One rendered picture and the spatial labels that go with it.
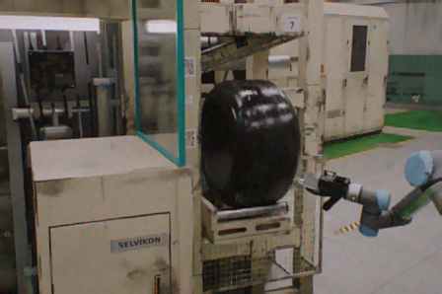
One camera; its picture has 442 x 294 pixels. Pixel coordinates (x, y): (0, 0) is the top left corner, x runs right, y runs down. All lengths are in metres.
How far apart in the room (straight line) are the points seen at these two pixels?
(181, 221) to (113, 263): 0.20
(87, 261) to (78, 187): 0.19
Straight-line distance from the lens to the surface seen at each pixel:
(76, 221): 1.31
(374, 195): 2.00
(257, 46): 2.54
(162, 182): 1.33
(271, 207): 2.16
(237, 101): 1.99
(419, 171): 1.74
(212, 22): 2.31
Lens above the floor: 1.58
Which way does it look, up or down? 11 degrees down
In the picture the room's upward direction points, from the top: straight up
